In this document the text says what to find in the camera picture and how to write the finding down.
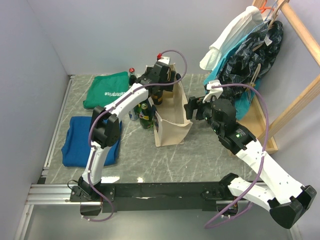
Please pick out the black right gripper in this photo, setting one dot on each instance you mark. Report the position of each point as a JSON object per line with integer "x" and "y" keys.
{"x": 192, "y": 104}

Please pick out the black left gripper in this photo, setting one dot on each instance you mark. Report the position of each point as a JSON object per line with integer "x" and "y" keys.
{"x": 167, "y": 87}

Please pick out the beige canvas tote bag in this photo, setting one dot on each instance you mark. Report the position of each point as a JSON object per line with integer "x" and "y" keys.
{"x": 170, "y": 124}

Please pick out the silver top beverage can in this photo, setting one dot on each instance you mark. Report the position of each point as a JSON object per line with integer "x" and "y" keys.
{"x": 157, "y": 98}

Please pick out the red cap cola bottle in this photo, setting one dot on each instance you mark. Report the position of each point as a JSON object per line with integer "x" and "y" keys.
{"x": 132, "y": 77}

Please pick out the green glass bottle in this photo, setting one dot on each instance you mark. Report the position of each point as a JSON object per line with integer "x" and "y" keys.
{"x": 145, "y": 117}
{"x": 137, "y": 110}

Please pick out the red top beverage can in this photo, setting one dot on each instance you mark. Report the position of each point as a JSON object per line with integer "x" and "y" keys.
{"x": 133, "y": 115}

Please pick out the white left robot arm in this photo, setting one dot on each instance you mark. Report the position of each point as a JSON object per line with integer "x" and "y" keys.
{"x": 105, "y": 122}

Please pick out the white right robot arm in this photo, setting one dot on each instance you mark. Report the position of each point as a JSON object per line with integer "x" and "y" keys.
{"x": 285, "y": 198}

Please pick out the teal hanging shirt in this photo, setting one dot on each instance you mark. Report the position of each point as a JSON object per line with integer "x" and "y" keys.
{"x": 242, "y": 104}

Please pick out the folded green t-shirt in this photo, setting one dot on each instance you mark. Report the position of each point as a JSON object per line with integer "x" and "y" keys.
{"x": 106, "y": 89}

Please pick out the wooden clothes rack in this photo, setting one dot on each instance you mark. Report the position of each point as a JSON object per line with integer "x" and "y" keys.
{"x": 291, "y": 89}

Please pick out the dark patterned hanging shirt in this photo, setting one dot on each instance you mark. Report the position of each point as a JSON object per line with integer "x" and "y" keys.
{"x": 258, "y": 48}

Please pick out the white hanging shirt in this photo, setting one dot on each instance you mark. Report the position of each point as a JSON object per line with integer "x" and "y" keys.
{"x": 236, "y": 30}

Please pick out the folded blue cloth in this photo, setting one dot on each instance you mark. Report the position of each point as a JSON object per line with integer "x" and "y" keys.
{"x": 76, "y": 151}

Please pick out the orange plastic hanger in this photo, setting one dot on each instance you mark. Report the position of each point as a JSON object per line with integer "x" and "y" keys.
{"x": 264, "y": 7}

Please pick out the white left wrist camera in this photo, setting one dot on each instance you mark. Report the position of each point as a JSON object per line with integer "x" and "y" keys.
{"x": 161, "y": 58}

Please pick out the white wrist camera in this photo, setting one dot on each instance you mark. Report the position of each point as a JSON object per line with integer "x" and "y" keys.
{"x": 161, "y": 58}
{"x": 213, "y": 91}

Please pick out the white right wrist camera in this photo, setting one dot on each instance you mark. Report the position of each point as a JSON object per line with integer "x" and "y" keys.
{"x": 213, "y": 91}

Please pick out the aluminium frame rail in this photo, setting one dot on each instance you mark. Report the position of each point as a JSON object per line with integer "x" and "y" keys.
{"x": 48, "y": 213}

